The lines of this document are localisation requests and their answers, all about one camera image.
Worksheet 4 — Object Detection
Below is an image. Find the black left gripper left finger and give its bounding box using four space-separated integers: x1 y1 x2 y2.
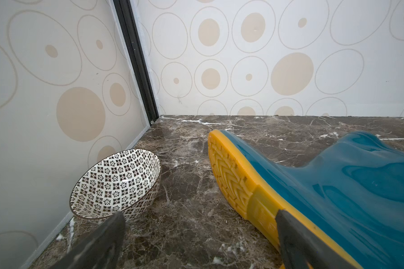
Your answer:
51 212 125 269

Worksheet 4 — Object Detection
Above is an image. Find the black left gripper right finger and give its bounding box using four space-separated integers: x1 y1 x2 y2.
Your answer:
276 210 354 269

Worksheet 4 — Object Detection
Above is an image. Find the teal rubber boot left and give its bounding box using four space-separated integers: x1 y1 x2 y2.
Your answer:
208 130 404 269

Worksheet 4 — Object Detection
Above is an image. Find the patterned black white bowl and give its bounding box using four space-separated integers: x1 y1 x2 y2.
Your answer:
70 149 162 224

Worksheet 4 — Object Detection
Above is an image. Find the black corner frame post left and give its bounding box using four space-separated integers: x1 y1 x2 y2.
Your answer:
113 0 159 124

